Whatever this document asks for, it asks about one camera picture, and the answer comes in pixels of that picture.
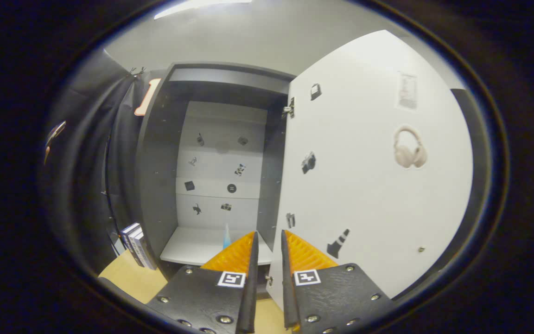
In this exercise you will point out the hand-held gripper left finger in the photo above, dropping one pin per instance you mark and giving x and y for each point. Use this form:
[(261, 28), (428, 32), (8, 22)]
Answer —
[(251, 287)]

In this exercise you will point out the metal door hinge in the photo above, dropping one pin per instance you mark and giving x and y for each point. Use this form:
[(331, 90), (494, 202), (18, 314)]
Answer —
[(289, 110), (269, 280)]

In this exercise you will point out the dark grey cabinet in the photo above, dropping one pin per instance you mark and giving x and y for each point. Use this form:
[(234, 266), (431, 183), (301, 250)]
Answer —
[(155, 185)]

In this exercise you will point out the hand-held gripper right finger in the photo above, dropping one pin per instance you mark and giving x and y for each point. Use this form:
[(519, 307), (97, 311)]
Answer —
[(288, 287)]

